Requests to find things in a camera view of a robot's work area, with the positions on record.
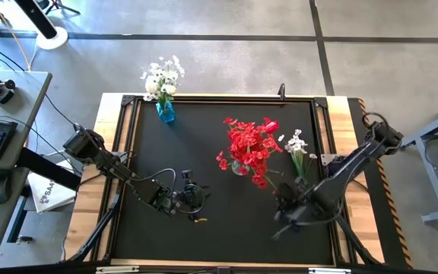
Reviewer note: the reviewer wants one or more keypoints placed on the black stand bar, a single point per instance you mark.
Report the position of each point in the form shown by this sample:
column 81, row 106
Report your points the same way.
column 36, row 17

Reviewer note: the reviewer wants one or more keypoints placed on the black curved hook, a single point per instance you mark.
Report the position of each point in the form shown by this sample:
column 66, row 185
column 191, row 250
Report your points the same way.
column 282, row 91

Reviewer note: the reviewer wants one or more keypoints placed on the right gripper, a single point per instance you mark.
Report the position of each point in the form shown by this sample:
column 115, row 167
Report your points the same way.
column 295, row 205

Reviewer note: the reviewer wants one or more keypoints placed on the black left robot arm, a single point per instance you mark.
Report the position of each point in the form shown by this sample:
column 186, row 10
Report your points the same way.
column 127, row 177

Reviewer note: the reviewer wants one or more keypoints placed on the white round stand base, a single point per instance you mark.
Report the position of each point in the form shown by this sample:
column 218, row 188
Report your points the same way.
column 57, row 42

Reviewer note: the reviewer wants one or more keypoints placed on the clear glass vase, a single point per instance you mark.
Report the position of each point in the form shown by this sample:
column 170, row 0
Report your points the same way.
column 237, row 168

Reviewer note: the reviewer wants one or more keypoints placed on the black flat bar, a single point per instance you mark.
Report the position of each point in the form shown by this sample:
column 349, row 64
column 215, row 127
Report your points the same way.
column 48, row 167

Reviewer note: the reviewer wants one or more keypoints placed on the black computer mouse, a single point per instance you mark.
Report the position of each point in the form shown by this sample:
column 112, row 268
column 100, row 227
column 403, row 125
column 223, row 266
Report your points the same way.
column 0, row 188

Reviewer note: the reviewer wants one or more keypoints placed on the black diagonal frame strut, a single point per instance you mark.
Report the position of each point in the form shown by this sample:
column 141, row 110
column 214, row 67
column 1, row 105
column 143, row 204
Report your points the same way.
column 352, row 239
column 93, row 237

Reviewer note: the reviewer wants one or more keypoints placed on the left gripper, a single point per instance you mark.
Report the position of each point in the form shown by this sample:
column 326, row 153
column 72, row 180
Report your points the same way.
column 190, row 198

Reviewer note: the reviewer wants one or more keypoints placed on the blue glass vase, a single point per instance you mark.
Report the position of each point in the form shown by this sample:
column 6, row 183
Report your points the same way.
column 165, row 113

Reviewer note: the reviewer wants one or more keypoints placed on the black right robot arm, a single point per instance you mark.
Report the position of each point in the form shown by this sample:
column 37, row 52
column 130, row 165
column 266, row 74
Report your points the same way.
column 352, row 167

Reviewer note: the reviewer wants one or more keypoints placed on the black tripod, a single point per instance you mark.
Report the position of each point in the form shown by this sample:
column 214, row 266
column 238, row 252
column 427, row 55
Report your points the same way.
column 57, row 5

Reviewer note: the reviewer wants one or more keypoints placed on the white printed box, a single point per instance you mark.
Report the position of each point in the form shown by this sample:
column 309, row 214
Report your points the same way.
column 51, row 196

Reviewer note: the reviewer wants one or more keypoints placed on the small yellow tag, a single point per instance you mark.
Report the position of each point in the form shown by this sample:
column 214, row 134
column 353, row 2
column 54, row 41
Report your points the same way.
column 202, row 220

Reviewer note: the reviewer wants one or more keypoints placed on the hazard striped edge strip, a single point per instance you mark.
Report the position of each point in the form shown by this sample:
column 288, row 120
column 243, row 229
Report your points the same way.
column 386, row 209

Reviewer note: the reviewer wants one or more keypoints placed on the black table mat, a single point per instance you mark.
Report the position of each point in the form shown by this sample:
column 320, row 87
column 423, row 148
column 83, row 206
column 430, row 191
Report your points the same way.
column 223, row 239

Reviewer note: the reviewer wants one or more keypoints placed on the black metal table frame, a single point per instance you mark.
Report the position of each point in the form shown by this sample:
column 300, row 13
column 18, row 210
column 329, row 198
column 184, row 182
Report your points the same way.
column 242, row 98

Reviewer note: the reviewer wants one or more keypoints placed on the red artificial tulip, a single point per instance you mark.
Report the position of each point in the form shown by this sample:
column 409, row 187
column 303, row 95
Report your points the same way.
column 271, row 126

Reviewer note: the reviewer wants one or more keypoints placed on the silver metal bracket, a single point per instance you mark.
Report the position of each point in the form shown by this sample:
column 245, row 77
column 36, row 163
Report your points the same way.
column 329, row 271
column 116, row 269

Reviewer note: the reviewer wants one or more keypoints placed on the grey metal table frame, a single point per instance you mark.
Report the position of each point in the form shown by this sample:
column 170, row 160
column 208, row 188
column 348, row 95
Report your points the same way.
column 432, row 182

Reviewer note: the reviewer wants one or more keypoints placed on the small black clip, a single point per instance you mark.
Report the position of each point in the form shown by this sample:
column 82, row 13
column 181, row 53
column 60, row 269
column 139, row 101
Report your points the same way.
column 24, row 239

